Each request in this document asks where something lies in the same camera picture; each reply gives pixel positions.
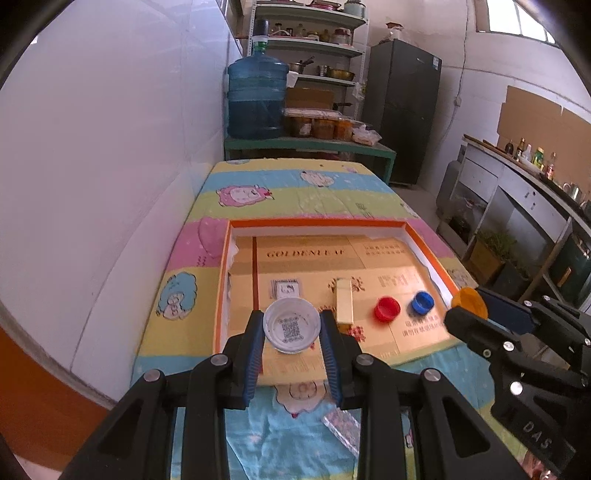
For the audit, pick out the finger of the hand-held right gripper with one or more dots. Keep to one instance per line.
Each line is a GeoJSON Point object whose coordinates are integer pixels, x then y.
{"type": "Point", "coordinates": [475, 330]}
{"type": "Point", "coordinates": [508, 309]}

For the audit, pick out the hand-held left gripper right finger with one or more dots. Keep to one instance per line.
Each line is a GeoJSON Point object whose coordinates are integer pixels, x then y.
{"type": "Point", "coordinates": [332, 360]}

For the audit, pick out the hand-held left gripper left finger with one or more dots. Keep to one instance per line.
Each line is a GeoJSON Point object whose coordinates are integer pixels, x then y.
{"type": "Point", "coordinates": [251, 360]}

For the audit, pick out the orange bottle cap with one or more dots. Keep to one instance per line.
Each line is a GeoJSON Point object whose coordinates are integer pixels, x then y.
{"type": "Point", "coordinates": [468, 299]}

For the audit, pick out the white bottle cap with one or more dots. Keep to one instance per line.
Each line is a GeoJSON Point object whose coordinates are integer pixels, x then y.
{"type": "Point", "coordinates": [291, 328]}

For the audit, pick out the gold lighter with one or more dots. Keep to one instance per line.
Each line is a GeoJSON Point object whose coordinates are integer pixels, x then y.
{"type": "Point", "coordinates": [344, 302]}

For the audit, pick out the blue bottle cap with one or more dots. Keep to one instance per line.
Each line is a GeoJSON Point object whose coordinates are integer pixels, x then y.
{"type": "Point", "coordinates": [421, 302]}

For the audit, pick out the clear plastic wrapper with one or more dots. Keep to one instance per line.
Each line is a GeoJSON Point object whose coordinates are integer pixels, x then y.
{"type": "Point", "coordinates": [344, 429]}

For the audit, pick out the red bottle cap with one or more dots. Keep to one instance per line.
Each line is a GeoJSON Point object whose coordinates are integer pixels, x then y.
{"type": "Point", "coordinates": [387, 309]}

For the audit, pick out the shallow orange-rimmed cardboard tray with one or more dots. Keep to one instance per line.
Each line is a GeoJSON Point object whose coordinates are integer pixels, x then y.
{"type": "Point", "coordinates": [378, 258]}

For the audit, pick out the potted plant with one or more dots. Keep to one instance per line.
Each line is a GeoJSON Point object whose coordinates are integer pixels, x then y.
{"type": "Point", "coordinates": [491, 254]}

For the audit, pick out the grey kitchen counter cabinet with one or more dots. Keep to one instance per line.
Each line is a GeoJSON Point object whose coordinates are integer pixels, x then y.
{"type": "Point", "coordinates": [512, 194]}

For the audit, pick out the grey gas cylinder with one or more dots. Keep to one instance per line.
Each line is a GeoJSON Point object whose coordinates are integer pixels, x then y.
{"type": "Point", "coordinates": [449, 189]}

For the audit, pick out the metal kettle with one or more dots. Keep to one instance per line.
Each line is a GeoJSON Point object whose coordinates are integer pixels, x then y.
{"type": "Point", "coordinates": [570, 190]}

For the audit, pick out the red label bottle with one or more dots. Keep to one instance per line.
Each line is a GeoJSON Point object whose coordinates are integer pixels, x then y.
{"type": "Point", "coordinates": [550, 168]}

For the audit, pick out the green bottle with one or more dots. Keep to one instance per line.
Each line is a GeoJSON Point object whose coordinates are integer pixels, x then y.
{"type": "Point", "coordinates": [538, 158]}

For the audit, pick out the colourful cartoon printed blanket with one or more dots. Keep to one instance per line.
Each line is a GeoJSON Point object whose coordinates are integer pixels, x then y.
{"type": "Point", "coordinates": [286, 194]}

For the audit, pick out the cardboard sheet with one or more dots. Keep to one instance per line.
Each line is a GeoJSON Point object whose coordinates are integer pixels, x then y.
{"type": "Point", "coordinates": [540, 115]}

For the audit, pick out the green table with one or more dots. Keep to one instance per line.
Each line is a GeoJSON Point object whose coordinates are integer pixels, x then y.
{"type": "Point", "coordinates": [300, 144]}

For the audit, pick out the red-brown wooden door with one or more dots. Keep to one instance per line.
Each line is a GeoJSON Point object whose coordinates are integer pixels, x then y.
{"type": "Point", "coordinates": [37, 415]}

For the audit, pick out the plastic bag of food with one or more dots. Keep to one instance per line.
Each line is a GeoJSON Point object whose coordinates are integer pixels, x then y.
{"type": "Point", "coordinates": [367, 135]}

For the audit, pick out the dark grey refrigerator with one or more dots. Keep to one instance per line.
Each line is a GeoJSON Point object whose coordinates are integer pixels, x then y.
{"type": "Point", "coordinates": [401, 110]}

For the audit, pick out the black frying pan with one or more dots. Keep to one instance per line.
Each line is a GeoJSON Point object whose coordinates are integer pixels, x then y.
{"type": "Point", "coordinates": [341, 105]}

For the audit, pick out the blue water jug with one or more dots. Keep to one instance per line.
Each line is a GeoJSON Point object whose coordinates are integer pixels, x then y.
{"type": "Point", "coordinates": [256, 101]}

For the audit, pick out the brown cardboard box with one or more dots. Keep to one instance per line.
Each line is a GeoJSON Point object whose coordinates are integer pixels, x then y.
{"type": "Point", "coordinates": [309, 98]}

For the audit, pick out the yellow metal basin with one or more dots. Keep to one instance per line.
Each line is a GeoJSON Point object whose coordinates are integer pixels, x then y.
{"type": "Point", "coordinates": [341, 74]}

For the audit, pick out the window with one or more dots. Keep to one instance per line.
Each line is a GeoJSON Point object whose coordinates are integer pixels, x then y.
{"type": "Point", "coordinates": [517, 18]}

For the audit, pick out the metal cooking pot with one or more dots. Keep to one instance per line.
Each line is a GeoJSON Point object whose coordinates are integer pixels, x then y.
{"type": "Point", "coordinates": [298, 67]}

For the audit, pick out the white metal shelf rack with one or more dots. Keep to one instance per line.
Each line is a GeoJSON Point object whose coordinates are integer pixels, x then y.
{"type": "Point", "coordinates": [314, 46]}

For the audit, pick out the water jug pump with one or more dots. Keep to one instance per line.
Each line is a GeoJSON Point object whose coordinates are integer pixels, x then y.
{"type": "Point", "coordinates": [261, 34]}

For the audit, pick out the teal enamel pot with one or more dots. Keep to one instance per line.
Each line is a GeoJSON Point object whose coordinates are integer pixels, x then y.
{"type": "Point", "coordinates": [354, 8]}

